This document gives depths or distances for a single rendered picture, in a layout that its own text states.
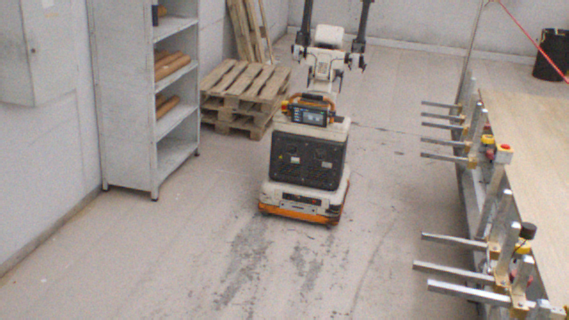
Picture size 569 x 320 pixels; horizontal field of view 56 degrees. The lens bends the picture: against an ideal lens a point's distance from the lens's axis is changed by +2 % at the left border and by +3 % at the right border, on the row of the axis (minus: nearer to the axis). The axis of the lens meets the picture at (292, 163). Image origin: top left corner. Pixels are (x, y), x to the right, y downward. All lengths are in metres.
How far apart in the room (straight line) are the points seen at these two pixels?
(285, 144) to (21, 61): 1.74
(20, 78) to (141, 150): 1.21
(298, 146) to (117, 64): 1.37
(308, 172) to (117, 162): 1.46
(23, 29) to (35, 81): 0.27
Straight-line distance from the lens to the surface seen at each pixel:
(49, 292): 3.50
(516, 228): 2.28
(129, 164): 4.19
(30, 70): 3.13
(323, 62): 3.92
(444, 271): 2.33
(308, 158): 3.81
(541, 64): 9.17
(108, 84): 4.01
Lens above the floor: 2.17
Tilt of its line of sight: 26 degrees down
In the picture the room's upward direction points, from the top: 6 degrees clockwise
